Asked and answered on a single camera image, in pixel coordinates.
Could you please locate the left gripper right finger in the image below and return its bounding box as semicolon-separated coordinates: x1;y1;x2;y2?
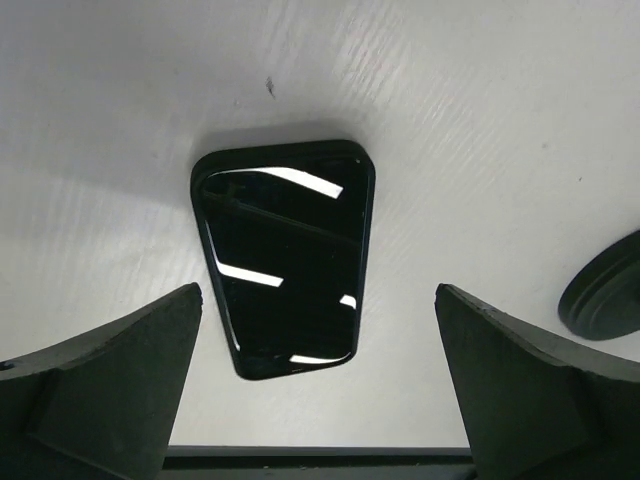
435;284;639;479

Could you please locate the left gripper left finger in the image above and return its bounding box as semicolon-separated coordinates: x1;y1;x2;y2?
1;283;203;479

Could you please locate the black round base phone stand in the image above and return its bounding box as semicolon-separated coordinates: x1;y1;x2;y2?
558;231;639;341

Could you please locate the black phone dark case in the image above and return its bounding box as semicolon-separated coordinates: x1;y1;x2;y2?
190;139;376;381

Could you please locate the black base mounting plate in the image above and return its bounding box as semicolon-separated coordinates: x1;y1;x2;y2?
158;446;478;479

